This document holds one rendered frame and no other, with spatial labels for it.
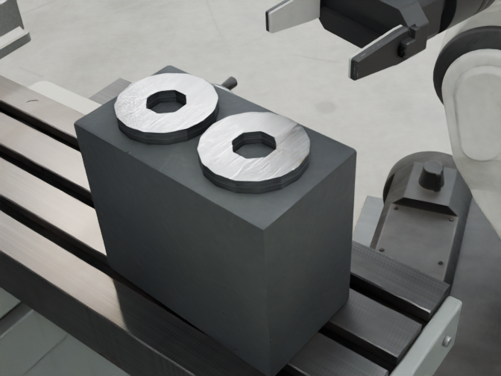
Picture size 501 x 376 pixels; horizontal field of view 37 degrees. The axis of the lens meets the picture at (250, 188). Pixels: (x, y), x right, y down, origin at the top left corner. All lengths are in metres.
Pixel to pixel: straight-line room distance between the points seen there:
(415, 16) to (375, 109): 2.00
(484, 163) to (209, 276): 0.51
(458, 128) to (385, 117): 1.63
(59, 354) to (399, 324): 0.62
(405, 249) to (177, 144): 0.76
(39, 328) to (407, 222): 0.66
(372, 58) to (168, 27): 2.60
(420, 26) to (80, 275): 0.41
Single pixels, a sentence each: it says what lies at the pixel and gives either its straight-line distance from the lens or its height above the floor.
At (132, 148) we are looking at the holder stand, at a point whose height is 1.15.
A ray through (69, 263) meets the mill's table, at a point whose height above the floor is 0.97.
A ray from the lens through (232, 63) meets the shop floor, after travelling 2.92.
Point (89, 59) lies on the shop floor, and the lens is 3.06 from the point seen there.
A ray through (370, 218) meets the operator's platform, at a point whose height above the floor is 0.40.
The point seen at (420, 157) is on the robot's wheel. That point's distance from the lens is 1.51.
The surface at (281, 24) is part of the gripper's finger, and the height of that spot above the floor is 1.20.
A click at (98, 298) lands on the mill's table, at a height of 0.97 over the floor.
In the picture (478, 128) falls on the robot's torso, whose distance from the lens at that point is 1.00.
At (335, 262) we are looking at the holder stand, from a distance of 0.68.
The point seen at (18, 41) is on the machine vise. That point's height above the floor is 0.98.
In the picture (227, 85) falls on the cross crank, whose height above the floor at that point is 0.72.
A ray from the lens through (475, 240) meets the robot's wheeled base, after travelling 1.39.
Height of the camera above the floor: 1.53
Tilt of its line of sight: 41 degrees down
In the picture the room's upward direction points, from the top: 4 degrees counter-clockwise
